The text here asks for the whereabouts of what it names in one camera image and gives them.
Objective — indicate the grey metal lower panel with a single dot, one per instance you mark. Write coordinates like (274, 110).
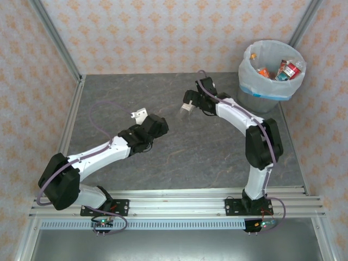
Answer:
(174, 246)

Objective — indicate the white-lined trash bin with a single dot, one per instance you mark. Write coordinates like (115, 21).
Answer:
(250, 81)

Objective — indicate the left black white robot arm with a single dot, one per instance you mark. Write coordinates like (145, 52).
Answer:
(58, 185)

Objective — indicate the aluminium mounting rail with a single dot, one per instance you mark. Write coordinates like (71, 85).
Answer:
(176, 202)

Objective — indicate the red label clear bottle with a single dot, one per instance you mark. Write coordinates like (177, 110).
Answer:
(293, 69)

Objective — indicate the aluminium frame post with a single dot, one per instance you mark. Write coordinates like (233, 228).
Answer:
(57, 40)
(303, 24)

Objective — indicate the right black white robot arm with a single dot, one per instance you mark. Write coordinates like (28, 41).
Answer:
(262, 146)

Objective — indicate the right circuit board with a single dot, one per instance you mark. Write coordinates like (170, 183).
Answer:
(265, 224)

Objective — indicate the white label clear bottle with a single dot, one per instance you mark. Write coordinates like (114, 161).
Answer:
(187, 107)

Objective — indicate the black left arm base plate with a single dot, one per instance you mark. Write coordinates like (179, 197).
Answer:
(121, 208)

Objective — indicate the orange label plastic bottle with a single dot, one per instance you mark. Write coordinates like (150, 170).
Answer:
(263, 71)

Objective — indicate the circuit board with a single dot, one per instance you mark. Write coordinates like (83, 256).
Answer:
(103, 223)
(265, 224)

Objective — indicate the left circuit board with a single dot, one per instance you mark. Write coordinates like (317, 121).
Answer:
(103, 223)

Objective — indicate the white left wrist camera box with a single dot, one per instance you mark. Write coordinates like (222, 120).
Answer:
(140, 115)

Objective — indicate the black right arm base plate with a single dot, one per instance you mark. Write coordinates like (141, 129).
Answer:
(233, 207)

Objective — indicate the aluminium table side rail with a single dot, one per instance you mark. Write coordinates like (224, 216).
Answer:
(73, 108)
(291, 141)

